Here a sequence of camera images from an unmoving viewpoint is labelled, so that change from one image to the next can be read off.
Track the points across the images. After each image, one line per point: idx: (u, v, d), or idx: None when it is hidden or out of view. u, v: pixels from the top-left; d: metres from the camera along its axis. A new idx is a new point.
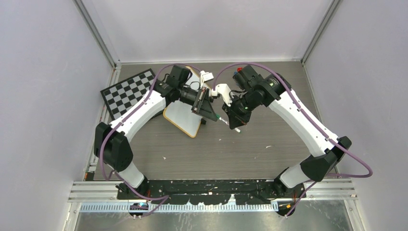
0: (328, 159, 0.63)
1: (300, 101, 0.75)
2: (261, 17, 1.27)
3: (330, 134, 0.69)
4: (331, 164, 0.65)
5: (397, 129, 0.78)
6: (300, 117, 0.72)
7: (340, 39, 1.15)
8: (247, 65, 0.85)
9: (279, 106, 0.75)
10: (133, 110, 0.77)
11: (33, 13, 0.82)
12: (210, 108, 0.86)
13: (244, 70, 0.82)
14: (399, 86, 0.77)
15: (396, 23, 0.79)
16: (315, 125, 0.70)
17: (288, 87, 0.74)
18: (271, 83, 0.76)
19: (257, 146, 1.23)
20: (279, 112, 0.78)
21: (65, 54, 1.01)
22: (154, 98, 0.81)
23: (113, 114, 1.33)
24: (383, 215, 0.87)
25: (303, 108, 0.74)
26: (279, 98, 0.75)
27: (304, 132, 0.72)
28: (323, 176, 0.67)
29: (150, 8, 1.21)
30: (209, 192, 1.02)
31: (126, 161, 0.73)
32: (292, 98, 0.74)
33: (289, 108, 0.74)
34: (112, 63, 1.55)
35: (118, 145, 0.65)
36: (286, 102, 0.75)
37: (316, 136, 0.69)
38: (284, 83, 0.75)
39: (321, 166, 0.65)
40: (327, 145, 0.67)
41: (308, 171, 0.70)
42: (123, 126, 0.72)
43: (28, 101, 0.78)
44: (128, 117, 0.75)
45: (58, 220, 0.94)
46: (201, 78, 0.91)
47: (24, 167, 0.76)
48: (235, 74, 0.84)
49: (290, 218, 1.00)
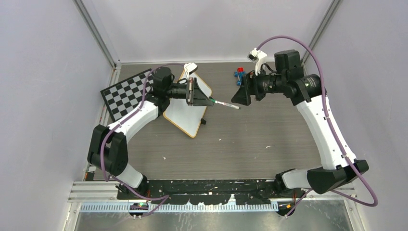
0: (337, 176, 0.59)
1: (330, 111, 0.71)
2: (261, 16, 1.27)
3: (349, 152, 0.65)
4: (338, 182, 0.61)
5: (398, 129, 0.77)
6: (324, 126, 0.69)
7: (340, 39, 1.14)
8: (294, 52, 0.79)
9: (306, 107, 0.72)
10: (131, 114, 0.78)
11: (33, 12, 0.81)
12: (202, 95, 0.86)
13: (290, 55, 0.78)
14: (400, 85, 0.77)
15: (396, 23, 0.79)
16: (337, 140, 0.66)
17: (324, 93, 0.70)
18: (306, 83, 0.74)
19: (257, 146, 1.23)
20: (303, 115, 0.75)
21: (65, 53, 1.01)
22: (148, 104, 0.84)
23: (113, 114, 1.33)
24: (383, 215, 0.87)
25: (331, 118, 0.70)
26: (310, 100, 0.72)
27: (322, 141, 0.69)
28: (326, 190, 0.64)
29: (150, 8, 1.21)
30: (209, 192, 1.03)
31: (122, 164, 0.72)
32: (323, 105, 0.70)
33: (316, 113, 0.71)
34: (112, 63, 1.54)
35: (117, 144, 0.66)
36: (315, 107, 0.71)
37: (333, 149, 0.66)
38: (323, 86, 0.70)
39: (328, 180, 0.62)
40: (341, 162, 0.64)
41: (313, 180, 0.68)
42: (121, 127, 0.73)
43: (28, 100, 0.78)
44: (125, 120, 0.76)
45: (57, 220, 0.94)
46: (184, 69, 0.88)
47: (23, 166, 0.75)
48: (279, 54, 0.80)
49: (290, 218, 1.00)
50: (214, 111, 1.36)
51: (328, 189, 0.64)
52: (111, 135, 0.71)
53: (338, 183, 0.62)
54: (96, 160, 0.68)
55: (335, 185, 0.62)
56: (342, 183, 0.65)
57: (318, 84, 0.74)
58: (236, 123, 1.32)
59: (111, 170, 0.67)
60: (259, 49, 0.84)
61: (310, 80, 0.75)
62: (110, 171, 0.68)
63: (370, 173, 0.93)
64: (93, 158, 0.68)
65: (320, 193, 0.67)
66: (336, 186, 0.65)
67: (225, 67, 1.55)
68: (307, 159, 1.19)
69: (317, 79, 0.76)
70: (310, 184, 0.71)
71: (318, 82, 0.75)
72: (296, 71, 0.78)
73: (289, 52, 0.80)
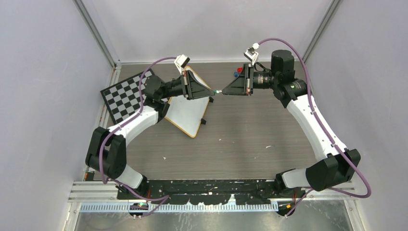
0: (329, 164, 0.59)
1: (317, 107, 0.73)
2: (261, 17, 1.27)
3: (338, 142, 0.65)
4: (333, 171, 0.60)
5: (397, 129, 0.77)
6: (312, 120, 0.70)
7: (340, 39, 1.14)
8: (290, 54, 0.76)
9: (293, 105, 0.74)
10: (131, 119, 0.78)
11: (33, 14, 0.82)
12: (200, 86, 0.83)
13: (286, 58, 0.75)
14: (398, 86, 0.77)
15: (396, 23, 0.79)
16: (325, 130, 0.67)
17: (310, 92, 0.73)
18: (292, 86, 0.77)
19: (257, 146, 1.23)
20: (293, 113, 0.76)
21: (65, 54, 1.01)
22: (149, 110, 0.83)
23: (113, 114, 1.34)
24: (383, 215, 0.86)
25: (317, 112, 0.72)
26: (296, 99, 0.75)
27: (312, 134, 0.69)
28: (323, 184, 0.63)
29: (150, 8, 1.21)
30: (209, 192, 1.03)
31: (120, 168, 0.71)
32: (309, 102, 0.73)
33: (303, 109, 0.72)
34: (112, 63, 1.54)
35: (116, 145, 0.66)
36: (301, 103, 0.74)
37: (323, 139, 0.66)
38: (309, 85, 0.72)
39: (322, 171, 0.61)
40: (332, 151, 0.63)
41: (310, 175, 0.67)
42: (121, 130, 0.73)
43: (28, 101, 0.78)
44: (126, 123, 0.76)
45: (58, 220, 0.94)
46: (175, 64, 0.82)
47: (23, 167, 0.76)
48: (276, 55, 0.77)
49: (290, 218, 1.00)
50: (213, 111, 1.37)
51: (325, 184, 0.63)
52: (111, 137, 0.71)
53: (333, 173, 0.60)
54: (94, 162, 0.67)
55: (330, 177, 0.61)
56: (341, 180, 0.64)
57: (305, 87, 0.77)
58: (237, 123, 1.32)
59: (108, 173, 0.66)
60: (260, 44, 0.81)
61: (295, 83, 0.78)
62: (108, 174, 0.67)
63: (370, 173, 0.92)
64: (91, 161, 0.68)
65: (318, 190, 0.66)
66: (334, 182, 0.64)
67: (225, 67, 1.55)
68: (307, 159, 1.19)
69: (303, 82, 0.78)
70: (308, 182, 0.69)
71: (303, 84, 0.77)
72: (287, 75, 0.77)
73: (286, 53, 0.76)
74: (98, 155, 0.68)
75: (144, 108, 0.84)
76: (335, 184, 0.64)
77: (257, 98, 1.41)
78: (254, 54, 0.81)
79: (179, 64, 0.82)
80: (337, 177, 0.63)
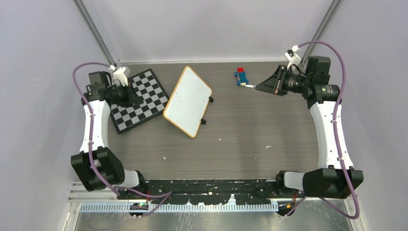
0: (326, 173, 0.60)
1: (339, 117, 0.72)
2: (261, 16, 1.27)
3: (346, 158, 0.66)
4: (327, 183, 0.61)
5: (398, 129, 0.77)
6: (329, 129, 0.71)
7: (341, 39, 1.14)
8: (328, 58, 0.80)
9: (316, 108, 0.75)
10: (91, 126, 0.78)
11: (33, 13, 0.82)
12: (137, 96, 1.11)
13: (322, 60, 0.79)
14: (399, 85, 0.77)
15: (396, 23, 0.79)
16: (337, 142, 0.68)
17: (338, 100, 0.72)
18: (323, 89, 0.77)
19: (257, 146, 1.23)
20: (314, 117, 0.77)
21: (64, 54, 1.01)
22: (97, 107, 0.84)
23: (113, 114, 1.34)
24: (382, 215, 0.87)
25: (338, 122, 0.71)
26: (322, 103, 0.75)
27: (323, 143, 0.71)
28: (313, 191, 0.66)
29: (150, 7, 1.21)
30: (209, 192, 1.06)
31: (121, 169, 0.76)
32: (334, 109, 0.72)
33: (324, 115, 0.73)
34: (112, 63, 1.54)
35: (105, 158, 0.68)
36: (325, 109, 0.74)
37: (330, 150, 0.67)
38: (340, 95, 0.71)
39: (318, 177, 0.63)
40: (335, 163, 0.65)
41: (307, 180, 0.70)
42: (94, 143, 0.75)
43: (28, 100, 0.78)
44: (92, 133, 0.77)
45: (58, 220, 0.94)
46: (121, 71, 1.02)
47: (23, 167, 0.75)
48: (312, 57, 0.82)
49: (290, 218, 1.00)
50: (213, 111, 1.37)
51: (316, 193, 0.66)
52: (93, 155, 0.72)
53: (327, 184, 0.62)
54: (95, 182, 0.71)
55: (323, 187, 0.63)
56: (336, 195, 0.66)
57: (336, 94, 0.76)
58: (237, 123, 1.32)
59: (116, 181, 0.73)
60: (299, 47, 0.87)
61: (328, 86, 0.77)
62: (117, 181, 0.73)
63: (370, 173, 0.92)
64: (92, 184, 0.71)
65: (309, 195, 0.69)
66: (326, 195, 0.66)
67: (225, 67, 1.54)
68: (307, 159, 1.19)
69: (337, 89, 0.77)
70: (303, 187, 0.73)
71: (336, 91, 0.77)
72: (321, 79, 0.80)
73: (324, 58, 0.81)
74: (93, 176, 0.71)
75: (91, 105, 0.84)
76: (328, 196, 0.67)
77: (257, 98, 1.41)
78: (293, 56, 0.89)
79: (121, 76, 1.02)
80: (331, 190, 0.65)
